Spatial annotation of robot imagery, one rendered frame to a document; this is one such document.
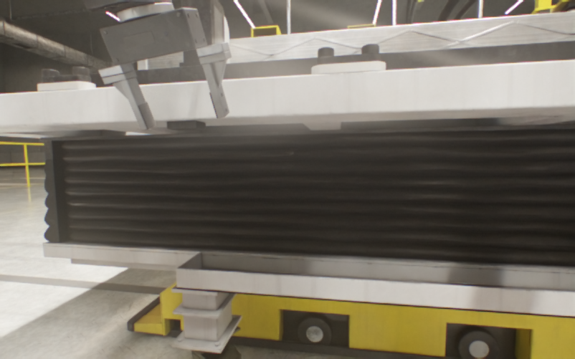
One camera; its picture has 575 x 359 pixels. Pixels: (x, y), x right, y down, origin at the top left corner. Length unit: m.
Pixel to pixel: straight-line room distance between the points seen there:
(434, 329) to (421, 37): 0.85
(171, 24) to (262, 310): 0.92
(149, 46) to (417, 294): 0.68
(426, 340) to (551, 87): 0.83
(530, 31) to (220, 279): 0.87
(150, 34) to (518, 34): 0.71
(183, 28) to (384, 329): 1.00
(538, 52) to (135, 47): 0.60
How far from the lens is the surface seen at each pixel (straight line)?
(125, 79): 0.53
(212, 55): 0.46
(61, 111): 0.73
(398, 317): 1.10
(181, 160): 0.93
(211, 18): 0.64
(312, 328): 1.18
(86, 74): 0.72
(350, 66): 0.51
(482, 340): 1.26
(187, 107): 0.56
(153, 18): 0.48
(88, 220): 1.16
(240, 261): 0.89
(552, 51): 0.64
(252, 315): 1.14
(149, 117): 0.55
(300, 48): 0.75
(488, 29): 0.81
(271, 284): 0.74
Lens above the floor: 0.71
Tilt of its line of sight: 5 degrees down
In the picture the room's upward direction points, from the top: 1 degrees counter-clockwise
